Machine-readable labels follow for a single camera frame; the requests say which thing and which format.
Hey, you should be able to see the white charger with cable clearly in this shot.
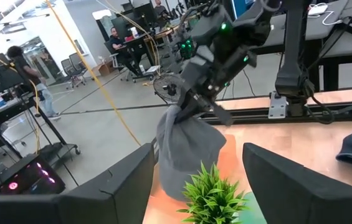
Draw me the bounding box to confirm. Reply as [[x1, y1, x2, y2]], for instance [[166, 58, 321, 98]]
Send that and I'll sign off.
[[307, 2, 344, 26]]

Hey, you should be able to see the cardboard box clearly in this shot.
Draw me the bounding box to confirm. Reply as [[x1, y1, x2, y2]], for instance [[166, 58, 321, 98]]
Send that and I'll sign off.
[[92, 60, 115, 78]]

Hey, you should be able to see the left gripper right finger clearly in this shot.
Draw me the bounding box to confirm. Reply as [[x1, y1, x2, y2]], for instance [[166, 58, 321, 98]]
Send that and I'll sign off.
[[242, 142, 352, 224]]

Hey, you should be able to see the silver metal bracket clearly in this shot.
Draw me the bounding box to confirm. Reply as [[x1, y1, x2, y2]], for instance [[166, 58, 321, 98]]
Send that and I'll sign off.
[[268, 91, 288, 119]]

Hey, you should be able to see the person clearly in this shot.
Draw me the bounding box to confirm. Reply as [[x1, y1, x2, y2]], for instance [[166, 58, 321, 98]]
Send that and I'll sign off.
[[106, 26, 142, 77], [6, 45, 62, 121], [153, 0, 171, 18]]

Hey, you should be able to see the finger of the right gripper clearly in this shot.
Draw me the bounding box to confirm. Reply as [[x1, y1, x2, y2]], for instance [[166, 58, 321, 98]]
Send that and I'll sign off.
[[175, 93, 202, 123], [212, 104, 234, 127]]

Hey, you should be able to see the yellow hanging cable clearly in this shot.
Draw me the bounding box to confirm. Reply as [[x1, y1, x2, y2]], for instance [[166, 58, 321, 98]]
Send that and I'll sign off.
[[45, 0, 141, 147]]

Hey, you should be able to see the black computer tower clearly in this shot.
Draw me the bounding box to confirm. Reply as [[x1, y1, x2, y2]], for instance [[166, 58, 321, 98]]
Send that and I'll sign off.
[[0, 154, 67, 195]]

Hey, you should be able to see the black equipment cart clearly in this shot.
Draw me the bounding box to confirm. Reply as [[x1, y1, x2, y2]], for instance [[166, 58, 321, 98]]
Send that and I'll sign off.
[[0, 93, 82, 156]]

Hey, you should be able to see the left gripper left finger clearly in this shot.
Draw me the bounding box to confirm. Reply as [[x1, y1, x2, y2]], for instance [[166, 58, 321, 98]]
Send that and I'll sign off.
[[0, 142, 156, 224]]

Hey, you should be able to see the grey office chair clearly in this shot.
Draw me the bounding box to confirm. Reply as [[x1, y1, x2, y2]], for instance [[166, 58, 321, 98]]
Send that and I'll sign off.
[[69, 52, 88, 86], [60, 58, 80, 90]]

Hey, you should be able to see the black floor fan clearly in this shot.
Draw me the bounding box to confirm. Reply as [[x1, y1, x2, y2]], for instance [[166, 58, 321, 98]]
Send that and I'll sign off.
[[153, 73, 186, 105]]

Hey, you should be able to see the artificial green plant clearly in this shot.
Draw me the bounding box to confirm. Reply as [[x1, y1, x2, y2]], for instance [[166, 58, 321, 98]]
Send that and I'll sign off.
[[177, 161, 249, 224]]

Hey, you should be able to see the grey cap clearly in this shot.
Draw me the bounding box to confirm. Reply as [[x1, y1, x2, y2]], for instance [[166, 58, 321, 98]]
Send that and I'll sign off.
[[156, 105, 227, 202]]

